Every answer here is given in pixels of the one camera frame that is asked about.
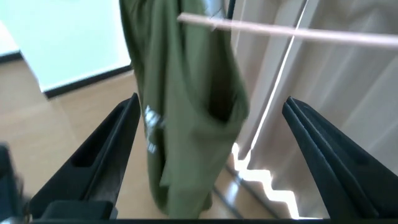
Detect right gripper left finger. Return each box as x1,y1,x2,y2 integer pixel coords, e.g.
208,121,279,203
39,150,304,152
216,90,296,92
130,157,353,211
28,92,141,219

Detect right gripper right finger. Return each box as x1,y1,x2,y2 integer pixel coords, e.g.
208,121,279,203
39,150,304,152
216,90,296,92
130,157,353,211
282,96,398,219

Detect green long-sleeved shirt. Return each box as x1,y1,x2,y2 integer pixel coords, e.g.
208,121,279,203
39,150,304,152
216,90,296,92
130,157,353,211
119,0,251,219

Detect pink clothes hanger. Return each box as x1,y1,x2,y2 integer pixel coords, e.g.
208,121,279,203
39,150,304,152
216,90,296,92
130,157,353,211
177,12,398,50

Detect beige curtain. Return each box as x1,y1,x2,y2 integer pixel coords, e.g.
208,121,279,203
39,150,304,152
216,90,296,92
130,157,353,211
229,0,398,218

